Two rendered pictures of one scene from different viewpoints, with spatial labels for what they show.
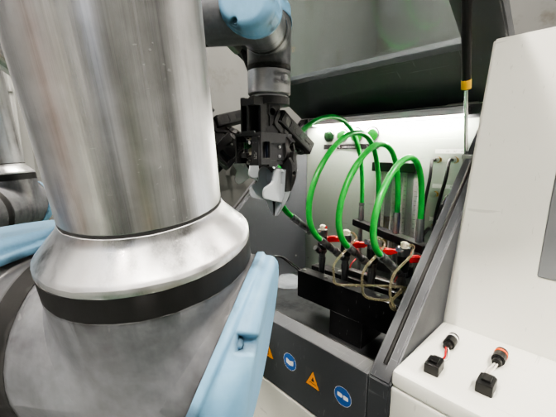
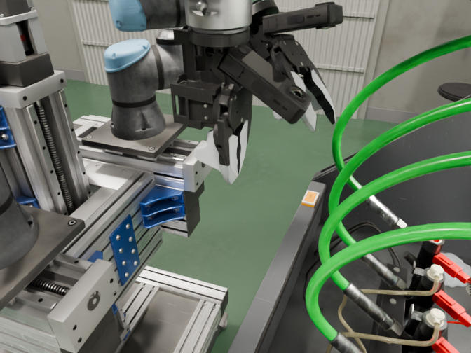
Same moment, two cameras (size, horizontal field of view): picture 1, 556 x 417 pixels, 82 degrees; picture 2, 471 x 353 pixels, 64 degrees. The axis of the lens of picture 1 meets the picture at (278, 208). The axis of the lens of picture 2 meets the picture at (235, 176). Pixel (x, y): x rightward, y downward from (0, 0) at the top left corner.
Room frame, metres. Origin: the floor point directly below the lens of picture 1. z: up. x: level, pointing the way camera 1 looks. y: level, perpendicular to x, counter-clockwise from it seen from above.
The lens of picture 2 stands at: (0.43, -0.41, 1.51)
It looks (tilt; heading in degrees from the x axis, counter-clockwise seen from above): 34 degrees down; 67
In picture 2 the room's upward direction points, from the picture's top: straight up
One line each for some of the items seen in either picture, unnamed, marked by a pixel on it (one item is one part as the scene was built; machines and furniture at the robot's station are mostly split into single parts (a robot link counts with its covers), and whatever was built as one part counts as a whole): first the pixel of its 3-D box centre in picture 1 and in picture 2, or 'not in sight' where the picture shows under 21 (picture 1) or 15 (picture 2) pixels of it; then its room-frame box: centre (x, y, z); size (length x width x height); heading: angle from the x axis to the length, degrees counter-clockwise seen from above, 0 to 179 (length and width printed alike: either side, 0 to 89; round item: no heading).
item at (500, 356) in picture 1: (493, 368); not in sight; (0.45, -0.34, 0.99); 0.12 x 0.02 x 0.02; 135
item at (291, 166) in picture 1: (285, 167); (226, 132); (0.58, -0.01, 1.29); 0.05 x 0.02 x 0.09; 44
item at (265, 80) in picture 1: (270, 86); (217, 9); (0.59, 0.01, 1.44); 0.08 x 0.08 x 0.05
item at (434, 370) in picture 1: (443, 352); not in sight; (0.49, -0.28, 0.99); 0.12 x 0.02 x 0.02; 137
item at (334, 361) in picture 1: (260, 336); (280, 288); (0.73, 0.04, 0.87); 0.62 x 0.04 x 0.16; 44
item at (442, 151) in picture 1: (449, 194); not in sight; (0.90, -0.48, 1.20); 0.13 x 0.03 x 0.31; 44
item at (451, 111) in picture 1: (376, 117); not in sight; (1.07, -0.32, 1.43); 0.54 x 0.03 x 0.02; 44
